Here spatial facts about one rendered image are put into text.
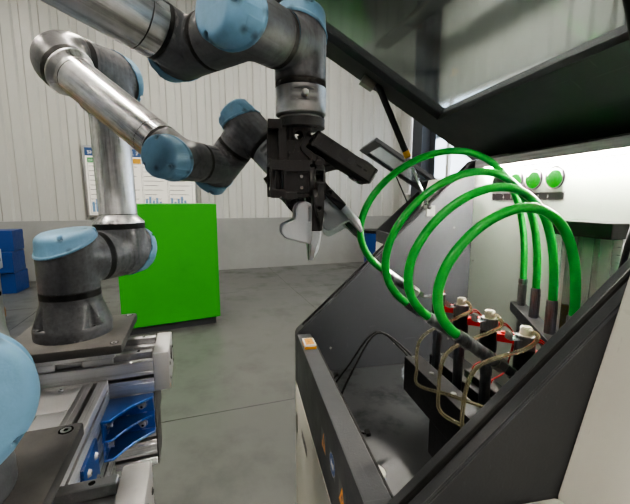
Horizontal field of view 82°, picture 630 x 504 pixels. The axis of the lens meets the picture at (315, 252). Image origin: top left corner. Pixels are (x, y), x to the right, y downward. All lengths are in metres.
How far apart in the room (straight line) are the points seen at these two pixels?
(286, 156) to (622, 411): 0.50
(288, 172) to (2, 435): 0.40
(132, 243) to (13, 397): 0.70
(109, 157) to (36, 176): 6.53
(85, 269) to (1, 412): 0.61
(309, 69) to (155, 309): 3.61
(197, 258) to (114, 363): 3.07
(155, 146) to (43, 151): 6.85
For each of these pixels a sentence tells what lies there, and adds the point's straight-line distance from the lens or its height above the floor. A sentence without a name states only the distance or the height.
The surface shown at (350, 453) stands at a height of 0.95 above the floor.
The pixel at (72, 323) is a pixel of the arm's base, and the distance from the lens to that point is 0.91.
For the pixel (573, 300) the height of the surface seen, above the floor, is 1.18.
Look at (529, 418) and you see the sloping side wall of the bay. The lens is 0.51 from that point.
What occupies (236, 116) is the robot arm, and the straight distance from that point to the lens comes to 0.76.
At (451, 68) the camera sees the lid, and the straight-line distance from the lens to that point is 0.94.
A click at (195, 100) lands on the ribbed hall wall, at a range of 7.37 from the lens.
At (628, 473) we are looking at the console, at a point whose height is 1.05.
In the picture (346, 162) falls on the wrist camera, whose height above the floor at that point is 1.39.
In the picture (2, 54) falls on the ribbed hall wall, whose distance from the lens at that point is 7.94.
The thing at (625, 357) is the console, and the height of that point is 1.16.
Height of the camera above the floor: 1.33
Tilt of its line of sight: 8 degrees down
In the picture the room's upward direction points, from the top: straight up
